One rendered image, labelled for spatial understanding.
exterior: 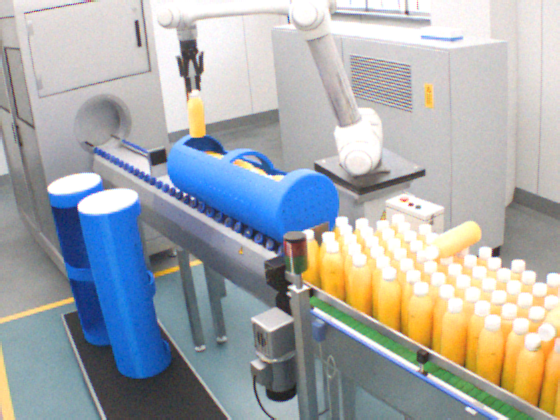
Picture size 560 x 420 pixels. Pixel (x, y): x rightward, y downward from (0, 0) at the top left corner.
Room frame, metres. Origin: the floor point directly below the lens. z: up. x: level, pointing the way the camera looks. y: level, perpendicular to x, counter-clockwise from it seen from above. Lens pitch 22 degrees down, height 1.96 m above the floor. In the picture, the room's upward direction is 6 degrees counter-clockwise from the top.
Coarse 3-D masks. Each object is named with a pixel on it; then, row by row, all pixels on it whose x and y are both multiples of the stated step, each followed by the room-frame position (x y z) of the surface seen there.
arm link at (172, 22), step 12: (252, 0) 2.61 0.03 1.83; (264, 0) 2.61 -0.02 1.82; (276, 0) 2.59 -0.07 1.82; (288, 0) 2.56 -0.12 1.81; (168, 12) 2.47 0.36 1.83; (180, 12) 2.51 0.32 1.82; (192, 12) 2.52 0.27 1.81; (204, 12) 2.52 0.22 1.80; (216, 12) 2.53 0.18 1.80; (228, 12) 2.55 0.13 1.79; (240, 12) 2.57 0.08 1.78; (252, 12) 2.59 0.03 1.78; (264, 12) 2.61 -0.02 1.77; (276, 12) 2.59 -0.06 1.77; (288, 12) 2.57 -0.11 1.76; (168, 24) 2.48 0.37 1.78; (180, 24) 2.51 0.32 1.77
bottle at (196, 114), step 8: (192, 96) 2.69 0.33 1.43; (192, 104) 2.68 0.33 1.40; (200, 104) 2.68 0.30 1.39; (192, 112) 2.67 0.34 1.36; (200, 112) 2.68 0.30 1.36; (192, 120) 2.68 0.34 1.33; (200, 120) 2.68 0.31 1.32; (192, 128) 2.68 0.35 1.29; (200, 128) 2.68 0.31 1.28; (192, 136) 2.68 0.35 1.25; (200, 136) 2.68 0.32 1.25
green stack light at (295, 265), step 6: (288, 258) 1.51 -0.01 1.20; (294, 258) 1.50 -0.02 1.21; (300, 258) 1.50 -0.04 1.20; (306, 258) 1.51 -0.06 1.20; (288, 264) 1.51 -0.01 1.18; (294, 264) 1.50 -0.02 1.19; (300, 264) 1.50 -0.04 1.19; (306, 264) 1.51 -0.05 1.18; (288, 270) 1.51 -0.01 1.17; (294, 270) 1.50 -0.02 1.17; (300, 270) 1.50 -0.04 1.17; (306, 270) 1.51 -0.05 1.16
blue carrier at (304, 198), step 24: (192, 144) 2.80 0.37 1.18; (216, 144) 2.84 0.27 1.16; (168, 168) 2.71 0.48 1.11; (192, 168) 2.53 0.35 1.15; (216, 168) 2.39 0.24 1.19; (240, 168) 2.29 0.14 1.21; (264, 168) 2.54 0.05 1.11; (192, 192) 2.54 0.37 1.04; (216, 192) 2.34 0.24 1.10; (240, 192) 2.20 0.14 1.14; (264, 192) 2.09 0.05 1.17; (288, 192) 2.03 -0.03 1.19; (312, 192) 2.08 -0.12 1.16; (336, 192) 2.14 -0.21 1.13; (240, 216) 2.22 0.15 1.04; (264, 216) 2.06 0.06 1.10; (288, 216) 2.02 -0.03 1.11; (312, 216) 2.08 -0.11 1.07; (336, 216) 2.14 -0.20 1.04
